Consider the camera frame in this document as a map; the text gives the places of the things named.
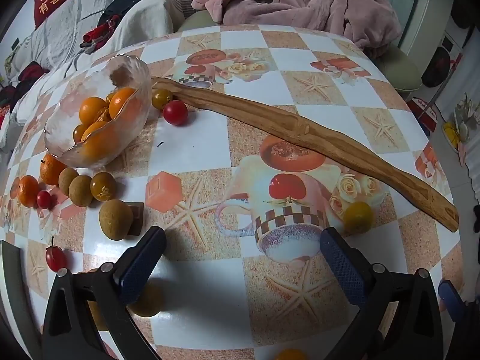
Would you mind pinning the yellow and white ornament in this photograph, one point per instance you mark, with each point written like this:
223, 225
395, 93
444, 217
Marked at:
459, 127

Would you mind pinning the red cherry tomato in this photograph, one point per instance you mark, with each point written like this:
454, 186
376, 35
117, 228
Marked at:
175, 112
55, 258
44, 199

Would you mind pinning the white tray with dark rim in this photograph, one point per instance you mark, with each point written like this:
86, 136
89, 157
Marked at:
11, 281

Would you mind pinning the pink fleece blanket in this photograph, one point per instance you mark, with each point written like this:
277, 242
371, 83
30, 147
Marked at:
300, 0

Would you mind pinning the grey striped bedding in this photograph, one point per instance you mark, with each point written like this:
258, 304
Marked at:
86, 7

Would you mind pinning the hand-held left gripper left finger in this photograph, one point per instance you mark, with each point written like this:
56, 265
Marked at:
139, 270

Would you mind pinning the frosted glass bowl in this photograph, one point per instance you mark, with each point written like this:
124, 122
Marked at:
67, 146

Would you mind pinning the small orange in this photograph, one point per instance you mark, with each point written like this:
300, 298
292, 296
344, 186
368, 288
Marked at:
98, 138
93, 110
122, 101

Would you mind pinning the yellow cherry tomato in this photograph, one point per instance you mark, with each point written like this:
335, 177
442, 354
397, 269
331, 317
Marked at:
103, 186
359, 217
78, 133
290, 355
161, 98

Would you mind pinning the checkered printed tablecloth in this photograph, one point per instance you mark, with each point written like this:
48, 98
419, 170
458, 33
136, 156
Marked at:
225, 307

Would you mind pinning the white pillow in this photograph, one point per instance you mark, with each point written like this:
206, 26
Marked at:
150, 18

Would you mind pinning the tangerine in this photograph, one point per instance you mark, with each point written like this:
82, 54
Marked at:
51, 170
28, 191

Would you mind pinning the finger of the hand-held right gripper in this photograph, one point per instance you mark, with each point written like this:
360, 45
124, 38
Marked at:
452, 300

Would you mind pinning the brown longan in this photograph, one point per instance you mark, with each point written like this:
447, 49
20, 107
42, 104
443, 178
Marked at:
66, 180
150, 300
115, 219
97, 317
80, 191

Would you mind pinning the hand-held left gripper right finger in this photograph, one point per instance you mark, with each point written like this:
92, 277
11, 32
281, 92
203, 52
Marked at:
343, 266

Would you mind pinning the red and black clothes pile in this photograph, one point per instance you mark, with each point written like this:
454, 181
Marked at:
26, 77

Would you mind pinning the black and red round object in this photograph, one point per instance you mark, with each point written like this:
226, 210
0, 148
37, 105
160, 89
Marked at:
442, 62

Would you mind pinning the long curved wooden stick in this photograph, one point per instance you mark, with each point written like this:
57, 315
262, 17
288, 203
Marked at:
300, 127

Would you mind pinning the white and green appliance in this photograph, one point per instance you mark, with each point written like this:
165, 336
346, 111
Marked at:
412, 3

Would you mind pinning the black and red clothing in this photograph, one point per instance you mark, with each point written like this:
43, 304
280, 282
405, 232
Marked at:
120, 7

